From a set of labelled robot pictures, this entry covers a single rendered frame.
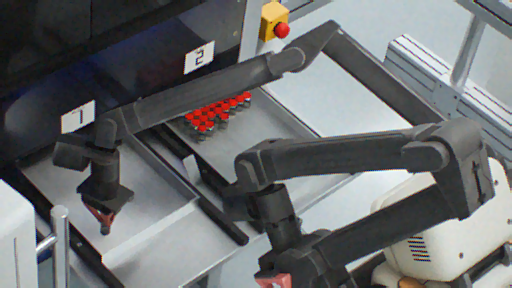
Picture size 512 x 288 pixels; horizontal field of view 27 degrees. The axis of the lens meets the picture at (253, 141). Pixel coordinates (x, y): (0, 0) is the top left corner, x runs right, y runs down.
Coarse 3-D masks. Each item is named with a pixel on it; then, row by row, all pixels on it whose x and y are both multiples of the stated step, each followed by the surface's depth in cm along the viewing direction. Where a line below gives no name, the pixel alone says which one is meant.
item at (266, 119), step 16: (256, 96) 255; (256, 112) 251; (272, 112) 252; (176, 128) 245; (240, 128) 247; (256, 128) 248; (272, 128) 248; (288, 128) 249; (304, 128) 245; (192, 144) 242; (208, 144) 242; (224, 144) 243; (240, 144) 243; (208, 160) 239; (224, 160) 239; (224, 176) 232; (304, 176) 239; (320, 176) 236; (288, 192) 230; (304, 192) 235
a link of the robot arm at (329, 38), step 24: (336, 24) 194; (288, 48) 196; (312, 48) 195; (336, 48) 196; (360, 48) 196; (360, 72) 196; (384, 72) 196; (384, 96) 196; (408, 96) 196; (408, 120) 196; (432, 120) 195
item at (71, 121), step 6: (90, 102) 223; (78, 108) 222; (84, 108) 223; (90, 108) 225; (66, 114) 220; (72, 114) 221; (78, 114) 223; (84, 114) 224; (90, 114) 226; (66, 120) 221; (72, 120) 223; (78, 120) 224; (84, 120) 226; (90, 120) 227; (66, 126) 223; (72, 126) 224; (78, 126) 225; (66, 132) 224
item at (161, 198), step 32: (32, 160) 232; (128, 160) 236; (160, 160) 232; (64, 192) 227; (160, 192) 230; (192, 192) 227; (96, 224) 222; (128, 224) 223; (160, 224) 221; (96, 256) 215
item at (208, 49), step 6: (210, 42) 241; (204, 48) 241; (210, 48) 243; (192, 54) 239; (198, 54) 241; (204, 54) 243; (210, 54) 244; (186, 60) 239; (192, 60) 241; (198, 60) 242; (204, 60) 244; (210, 60) 246; (186, 66) 240; (192, 66) 242; (198, 66) 244; (186, 72) 242
